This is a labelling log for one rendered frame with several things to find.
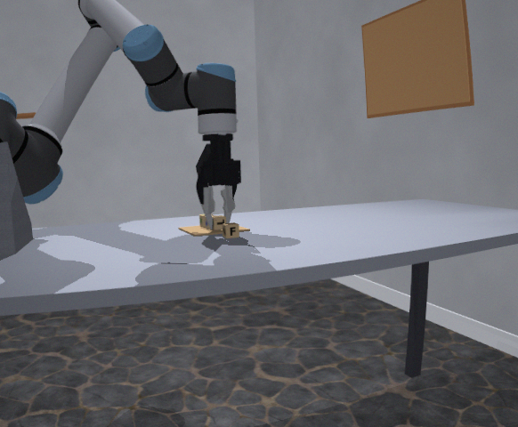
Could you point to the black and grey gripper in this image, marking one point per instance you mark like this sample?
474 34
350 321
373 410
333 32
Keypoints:
227 174

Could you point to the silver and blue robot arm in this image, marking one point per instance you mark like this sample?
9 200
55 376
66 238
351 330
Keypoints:
36 148

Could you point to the tan flat mat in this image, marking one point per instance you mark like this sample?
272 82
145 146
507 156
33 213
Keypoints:
202 231

